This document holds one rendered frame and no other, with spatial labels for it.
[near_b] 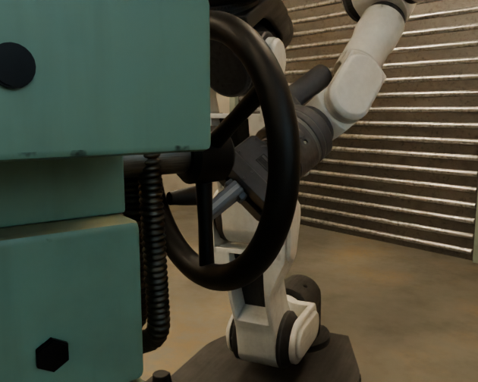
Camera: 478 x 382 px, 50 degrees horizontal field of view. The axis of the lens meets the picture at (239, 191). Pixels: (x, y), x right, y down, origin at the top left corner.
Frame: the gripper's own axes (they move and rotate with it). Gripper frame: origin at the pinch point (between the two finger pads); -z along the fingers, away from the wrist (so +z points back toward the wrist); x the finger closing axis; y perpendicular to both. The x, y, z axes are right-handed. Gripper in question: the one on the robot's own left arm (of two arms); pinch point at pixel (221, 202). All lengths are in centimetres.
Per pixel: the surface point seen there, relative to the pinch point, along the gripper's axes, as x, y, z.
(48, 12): -2, 47, -20
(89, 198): -2.9, 34.4, -20.0
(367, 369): -52, -109, 43
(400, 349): -58, -119, 61
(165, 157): 3.5, 15.9, -7.6
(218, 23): 8.0, 24.1, 2.2
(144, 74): -4.3, 44.7, -17.8
